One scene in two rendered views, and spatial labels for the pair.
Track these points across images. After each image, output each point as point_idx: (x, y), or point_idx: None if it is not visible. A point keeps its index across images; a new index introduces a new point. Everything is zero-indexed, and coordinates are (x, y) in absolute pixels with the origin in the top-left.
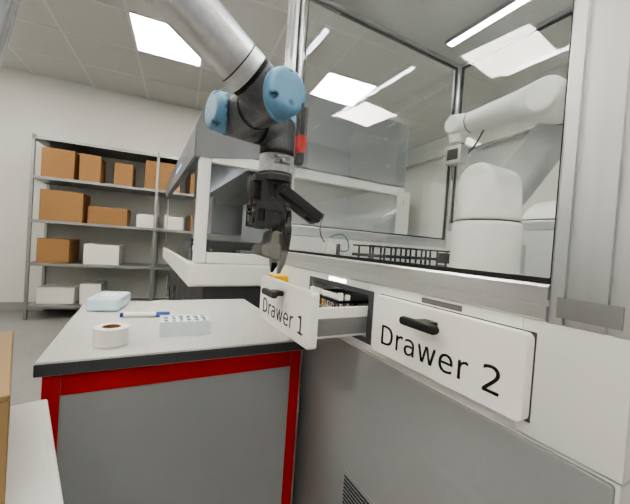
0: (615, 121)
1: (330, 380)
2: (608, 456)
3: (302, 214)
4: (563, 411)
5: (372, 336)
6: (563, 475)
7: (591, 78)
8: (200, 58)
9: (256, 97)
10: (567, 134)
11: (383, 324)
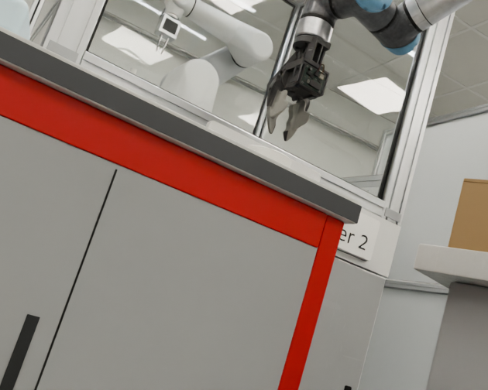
0: (413, 147)
1: None
2: (386, 268)
3: None
4: (378, 254)
5: None
6: (372, 280)
7: (411, 125)
8: (441, 2)
9: (411, 37)
10: (402, 141)
11: None
